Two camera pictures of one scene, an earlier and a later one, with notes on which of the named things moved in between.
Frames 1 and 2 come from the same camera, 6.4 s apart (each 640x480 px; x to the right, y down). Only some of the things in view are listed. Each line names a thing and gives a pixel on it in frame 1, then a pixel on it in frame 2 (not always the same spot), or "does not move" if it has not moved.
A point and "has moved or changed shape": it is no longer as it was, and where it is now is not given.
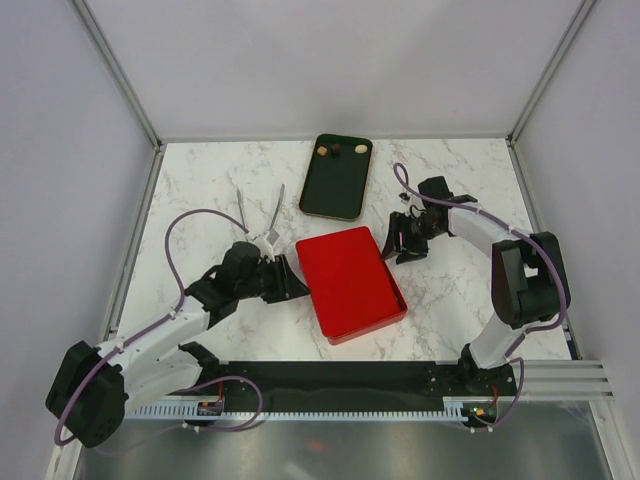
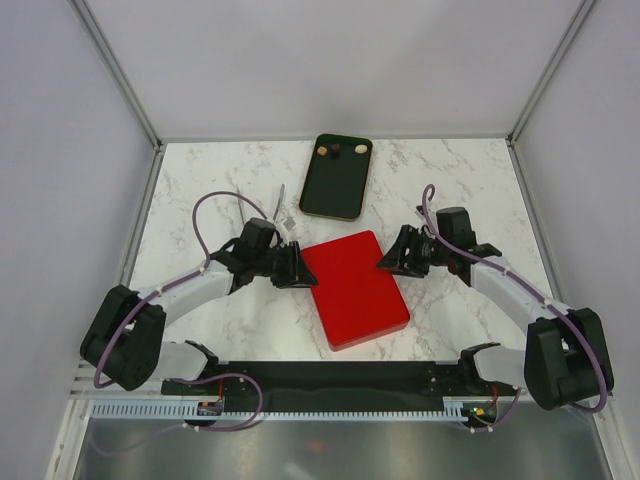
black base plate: (348, 386) does not move
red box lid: (352, 287) has moved or changed shape
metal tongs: (274, 219) has moved or changed shape
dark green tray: (336, 177) does not move
